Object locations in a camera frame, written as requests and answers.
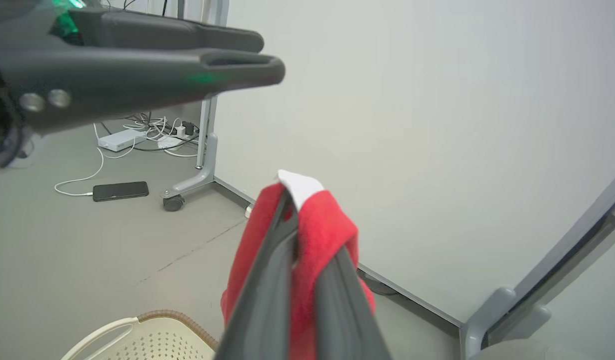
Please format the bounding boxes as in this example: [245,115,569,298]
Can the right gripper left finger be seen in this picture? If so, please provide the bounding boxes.
[214,189,300,360]

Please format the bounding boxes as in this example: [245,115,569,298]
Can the grey partition foot with caster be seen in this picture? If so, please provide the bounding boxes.
[159,132,219,202]

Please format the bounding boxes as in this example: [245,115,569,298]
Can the black floor cable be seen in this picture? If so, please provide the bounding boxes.
[358,271,399,297]

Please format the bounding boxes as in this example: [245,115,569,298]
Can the white tangled cable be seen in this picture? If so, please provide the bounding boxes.
[132,116,201,159]

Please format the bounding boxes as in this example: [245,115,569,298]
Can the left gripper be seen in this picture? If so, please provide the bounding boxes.
[0,0,287,172]

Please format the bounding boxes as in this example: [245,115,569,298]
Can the white phone charging cable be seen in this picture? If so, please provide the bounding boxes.
[54,122,105,197]

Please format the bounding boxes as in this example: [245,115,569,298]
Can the cream perforated laundry basket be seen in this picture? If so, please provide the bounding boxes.
[61,309,221,360]

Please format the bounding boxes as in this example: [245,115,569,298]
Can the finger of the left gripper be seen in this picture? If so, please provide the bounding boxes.
[69,7,265,55]

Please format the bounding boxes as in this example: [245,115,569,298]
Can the grey metal table leg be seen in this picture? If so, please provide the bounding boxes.
[195,95,212,170]

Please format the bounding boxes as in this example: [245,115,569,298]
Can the white partition panel grey frame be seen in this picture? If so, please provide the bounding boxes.
[206,0,615,329]

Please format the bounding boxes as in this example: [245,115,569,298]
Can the white power strip with cables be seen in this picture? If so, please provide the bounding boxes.
[99,112,201,153]

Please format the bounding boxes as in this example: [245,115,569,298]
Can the red and white cloth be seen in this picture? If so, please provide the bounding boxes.
[220,169,377,360]

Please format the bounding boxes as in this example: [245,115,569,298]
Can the black smartphone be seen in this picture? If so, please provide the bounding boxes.
[92,180,150,203]

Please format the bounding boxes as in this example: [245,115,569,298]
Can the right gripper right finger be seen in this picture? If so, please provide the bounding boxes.
[314,246,394,360]

